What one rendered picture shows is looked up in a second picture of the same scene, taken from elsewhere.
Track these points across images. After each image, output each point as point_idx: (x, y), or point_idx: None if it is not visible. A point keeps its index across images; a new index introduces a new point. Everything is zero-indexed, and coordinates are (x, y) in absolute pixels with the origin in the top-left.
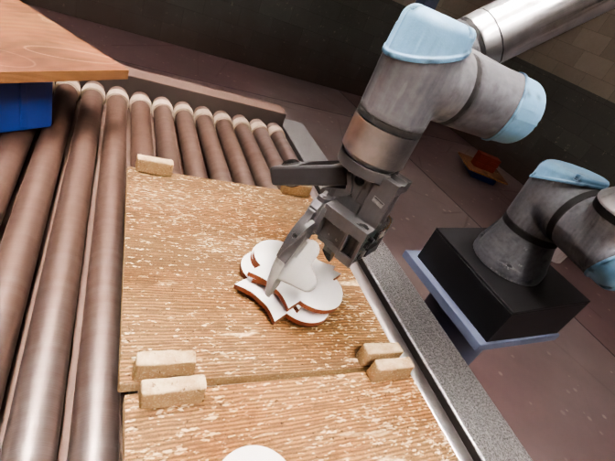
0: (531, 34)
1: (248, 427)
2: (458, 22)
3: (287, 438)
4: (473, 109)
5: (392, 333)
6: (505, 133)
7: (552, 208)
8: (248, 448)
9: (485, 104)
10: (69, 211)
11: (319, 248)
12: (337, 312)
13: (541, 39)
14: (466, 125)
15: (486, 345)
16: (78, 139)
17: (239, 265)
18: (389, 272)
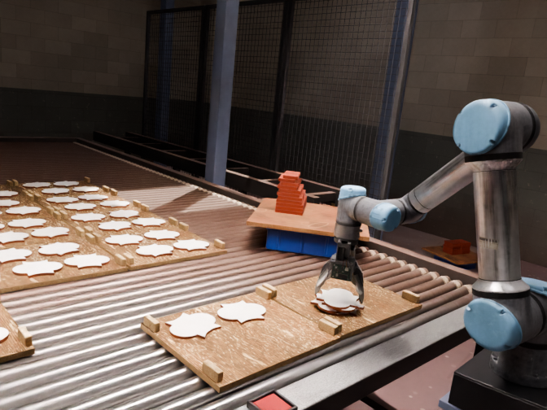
0: (426, 192)
1: (269, 307)
2: (345, 187)
3: (273, 314)
4: (356, 213)
5: (362, 339)
6: (373, 223)
7: None
8: (261, 306)
9: (359, 211)
10: (304, 272)
11: (379, 311)
12: (343, 318)
13: (435, 194)
14: (361, 220)
15: (445, 403)
16: None
17: None
18: (414, 339)
